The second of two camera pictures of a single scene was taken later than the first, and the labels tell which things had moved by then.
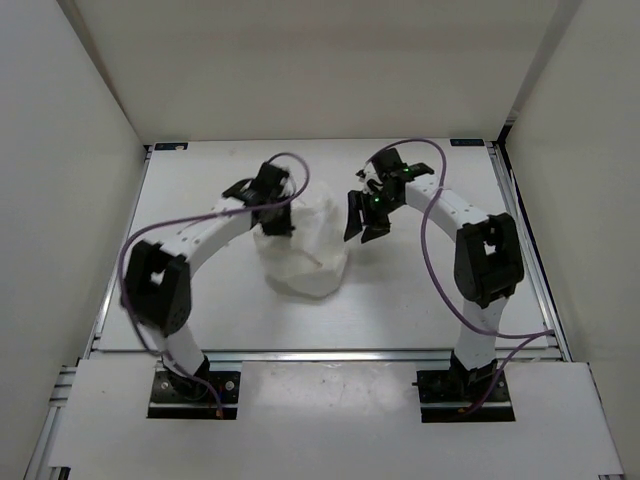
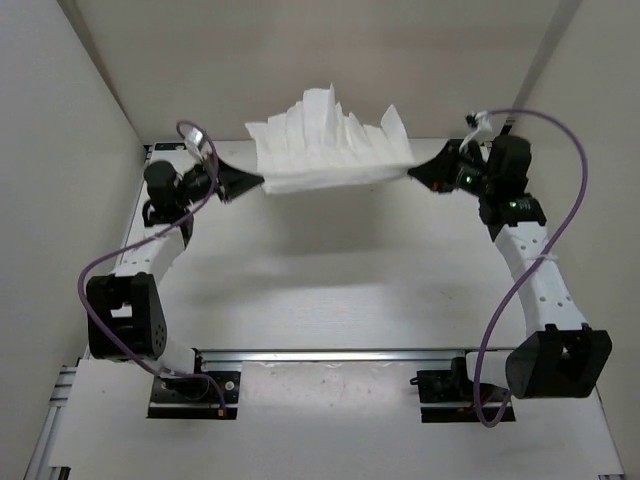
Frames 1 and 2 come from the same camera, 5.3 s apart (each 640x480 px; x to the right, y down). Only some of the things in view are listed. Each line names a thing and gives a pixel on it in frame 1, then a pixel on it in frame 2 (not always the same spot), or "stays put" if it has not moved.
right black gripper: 354,224 -> 436,174
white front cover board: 337,416 stays put
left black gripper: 284,228 -> 233,182
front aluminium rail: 315,354 stays put
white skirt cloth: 311,259 -> 312,145
